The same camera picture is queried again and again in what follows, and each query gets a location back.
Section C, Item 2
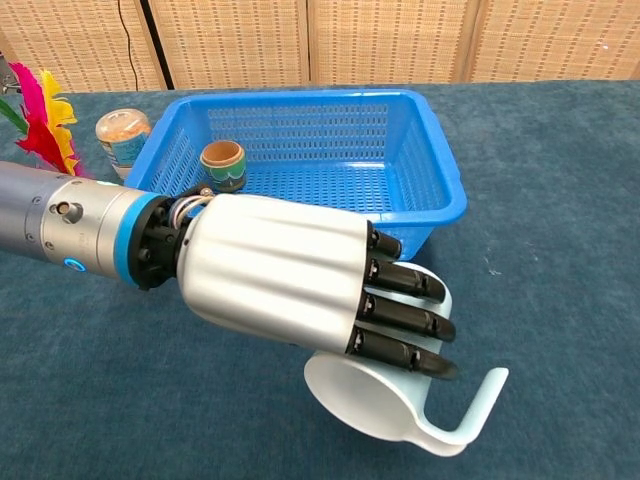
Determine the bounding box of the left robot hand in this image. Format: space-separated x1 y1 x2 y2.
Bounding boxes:
129 183 460 381

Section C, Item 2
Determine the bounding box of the small painted terracotta pot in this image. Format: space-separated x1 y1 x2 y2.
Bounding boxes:
199 140 248 194

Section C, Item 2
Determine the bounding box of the light blue handled mug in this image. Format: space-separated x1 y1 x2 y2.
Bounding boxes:
302 259 510 457

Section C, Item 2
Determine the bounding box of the clear jar with orange contents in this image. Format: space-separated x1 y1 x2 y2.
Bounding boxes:
95 107 152 182

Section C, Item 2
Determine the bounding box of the colourful feather shuttlecock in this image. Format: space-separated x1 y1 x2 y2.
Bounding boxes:
0 61 94 177

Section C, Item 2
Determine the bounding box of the blue plastic mesh basket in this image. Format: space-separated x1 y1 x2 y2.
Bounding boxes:
123 88 469 264

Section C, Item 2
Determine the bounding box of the bamboo folding screen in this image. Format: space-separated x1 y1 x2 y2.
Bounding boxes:
0 0 640 95

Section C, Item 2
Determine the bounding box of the teal carpet table cover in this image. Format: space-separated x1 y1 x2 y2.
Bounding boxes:
0 79 640 480

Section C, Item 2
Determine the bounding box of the thin black hanging cable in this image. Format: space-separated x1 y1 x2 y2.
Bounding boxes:
115 0 139 92

